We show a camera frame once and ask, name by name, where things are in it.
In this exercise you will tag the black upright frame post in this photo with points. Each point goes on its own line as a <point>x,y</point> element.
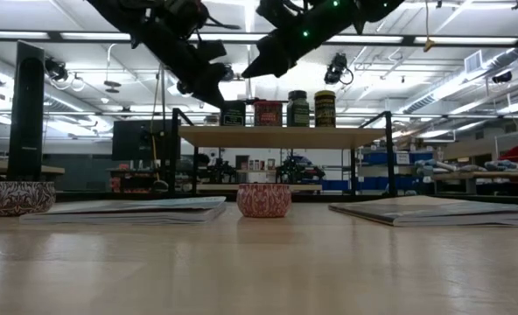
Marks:
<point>26,114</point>

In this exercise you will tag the Acadia picture book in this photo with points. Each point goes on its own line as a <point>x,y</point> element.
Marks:
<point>438,214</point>

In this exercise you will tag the red-lidded smoked paprika tin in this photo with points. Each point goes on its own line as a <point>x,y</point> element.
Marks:
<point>268,114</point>

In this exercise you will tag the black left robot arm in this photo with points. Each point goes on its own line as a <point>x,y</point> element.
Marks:
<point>128,17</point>

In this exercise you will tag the wooden shelf with black frame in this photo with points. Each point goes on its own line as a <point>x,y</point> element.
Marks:
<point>285,136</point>

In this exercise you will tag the black monitor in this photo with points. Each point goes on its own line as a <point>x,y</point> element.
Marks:
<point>132,140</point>

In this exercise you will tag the red patterned bowl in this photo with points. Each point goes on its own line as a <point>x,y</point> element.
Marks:
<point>18,199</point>
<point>263,201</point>

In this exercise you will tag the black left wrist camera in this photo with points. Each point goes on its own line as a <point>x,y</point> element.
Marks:
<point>211,49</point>

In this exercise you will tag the black ceiling speaker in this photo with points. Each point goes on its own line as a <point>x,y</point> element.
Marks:
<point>502,77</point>

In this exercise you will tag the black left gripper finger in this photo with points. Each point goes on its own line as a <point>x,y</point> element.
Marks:
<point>208,83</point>

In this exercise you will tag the black table frame rail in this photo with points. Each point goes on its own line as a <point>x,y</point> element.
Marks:
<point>460,198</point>

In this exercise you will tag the pale blue paperback book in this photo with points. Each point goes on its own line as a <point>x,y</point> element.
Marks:
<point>123,212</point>

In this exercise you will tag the black camera on post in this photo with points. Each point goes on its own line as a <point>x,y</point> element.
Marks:
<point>57,70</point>

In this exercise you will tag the wooden background workbench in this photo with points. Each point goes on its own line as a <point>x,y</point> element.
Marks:
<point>495,176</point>

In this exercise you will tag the green black pepper tin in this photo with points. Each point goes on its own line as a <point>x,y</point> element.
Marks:
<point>233,116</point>

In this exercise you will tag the red patterned bowl centre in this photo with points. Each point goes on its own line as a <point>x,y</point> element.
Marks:
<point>263,201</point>

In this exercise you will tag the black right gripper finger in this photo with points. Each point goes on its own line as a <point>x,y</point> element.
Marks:
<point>272,57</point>

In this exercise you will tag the black overhead camera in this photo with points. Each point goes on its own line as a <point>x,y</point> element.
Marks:
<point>338,67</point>

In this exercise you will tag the green-lidded glass herb jar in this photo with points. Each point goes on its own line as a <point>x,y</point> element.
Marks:
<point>298,111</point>

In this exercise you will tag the white ceiling air vent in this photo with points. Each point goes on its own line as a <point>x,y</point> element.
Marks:
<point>473,62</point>

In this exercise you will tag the yellow-lidded crunchy onion jar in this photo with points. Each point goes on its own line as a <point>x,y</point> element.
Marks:
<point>325,111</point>

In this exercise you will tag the red patterned bowl left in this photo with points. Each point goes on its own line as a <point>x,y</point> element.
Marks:
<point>18,199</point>

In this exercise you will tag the blue storage bin rack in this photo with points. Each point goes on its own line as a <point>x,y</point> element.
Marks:
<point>379,158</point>

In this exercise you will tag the wooden background table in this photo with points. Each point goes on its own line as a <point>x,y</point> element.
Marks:
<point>53,170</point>

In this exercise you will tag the small clear beige-lidded jar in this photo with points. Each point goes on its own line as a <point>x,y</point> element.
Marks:
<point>212,121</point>

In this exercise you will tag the black background robot arm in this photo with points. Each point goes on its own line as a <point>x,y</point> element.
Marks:
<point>219,170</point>
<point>300,170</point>

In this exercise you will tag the black overhead frame bar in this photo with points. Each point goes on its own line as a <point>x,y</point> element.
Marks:
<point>460,40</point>

